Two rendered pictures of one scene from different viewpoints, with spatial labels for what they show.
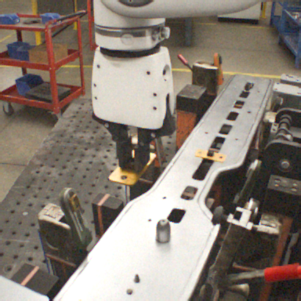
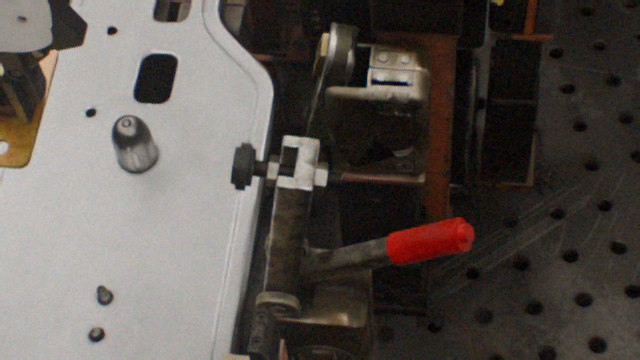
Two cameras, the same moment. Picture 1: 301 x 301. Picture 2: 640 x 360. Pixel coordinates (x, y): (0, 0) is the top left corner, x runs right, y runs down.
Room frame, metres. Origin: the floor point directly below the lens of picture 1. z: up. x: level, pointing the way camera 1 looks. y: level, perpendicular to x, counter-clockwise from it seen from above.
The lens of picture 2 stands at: (0.01, -0.06, 1.83)
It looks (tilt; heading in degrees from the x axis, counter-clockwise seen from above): 59 degrees down; 350
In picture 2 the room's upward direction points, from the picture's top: 8 degrees counter-clockwise
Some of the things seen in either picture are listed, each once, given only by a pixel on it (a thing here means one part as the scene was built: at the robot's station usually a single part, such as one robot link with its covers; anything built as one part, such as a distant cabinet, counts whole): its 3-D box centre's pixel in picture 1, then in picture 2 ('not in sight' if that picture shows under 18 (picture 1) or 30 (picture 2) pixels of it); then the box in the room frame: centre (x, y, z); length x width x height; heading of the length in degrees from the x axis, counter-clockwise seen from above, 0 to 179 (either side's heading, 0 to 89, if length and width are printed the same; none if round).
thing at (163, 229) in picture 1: (163, 231); (133, 144); (0.57, -0.02, 1.02); 0.03 x 0.03 x 0.07
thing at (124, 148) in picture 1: (117, 141); not in sight; (0.46, 0.05, 1.29); 0.03 x 0.03 x 0.07; 67
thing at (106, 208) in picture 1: (110, 244); not in sight; (0.70, 0.11, 0.84); 0.11 x 0.08 x 0.29; 66
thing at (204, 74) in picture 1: (204, 103); not in sight; (1.49, -0.22, 0.88); 0.15 x 0.11 x 0.36; 66
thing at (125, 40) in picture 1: (131, 33); not in sight; (0.45, 0.02, 1.44); 0.09 x 0.08 x 0.03; 67
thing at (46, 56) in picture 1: (38, 65); not in sight; (3.22, 1.02, 0.49); 0.81 x 0.47 x 0.97; 66
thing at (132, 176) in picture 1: (132, 164); (10, 100); (0.45, 0.03, 1.25); 0.08 x 0.04 x 0.01; 157
